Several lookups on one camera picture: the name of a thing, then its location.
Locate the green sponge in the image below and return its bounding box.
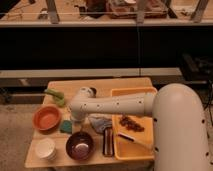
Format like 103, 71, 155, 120
60, 120, 72, 134

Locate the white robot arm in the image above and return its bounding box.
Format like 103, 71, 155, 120
69, 83, 213, 171

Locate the dark purple bowl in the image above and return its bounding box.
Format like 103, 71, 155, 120
66, 131, 94, 161

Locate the red bowl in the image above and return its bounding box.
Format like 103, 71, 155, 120
32, 106, 61, 131

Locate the grey crumpled cloth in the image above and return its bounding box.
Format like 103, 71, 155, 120
88, 116, 112, 134

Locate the wooden table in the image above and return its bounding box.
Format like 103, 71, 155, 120
25, 78, 153, 168

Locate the dark brown rectangular brush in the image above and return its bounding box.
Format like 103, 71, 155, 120
103, 128, 114, 157

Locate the green plastic toy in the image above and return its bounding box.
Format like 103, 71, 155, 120
44, 89, 65, 107

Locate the metal cup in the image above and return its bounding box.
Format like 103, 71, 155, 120
90, 87, 97, 97

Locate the white cup stack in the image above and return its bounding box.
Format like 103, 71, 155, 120
35, 138, 56, 160

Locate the bunch of dark grapes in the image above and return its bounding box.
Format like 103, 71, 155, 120
119, 116, 145, 132

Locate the yellow plastic bin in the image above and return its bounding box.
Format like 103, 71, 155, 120
111, 87, 157, 161

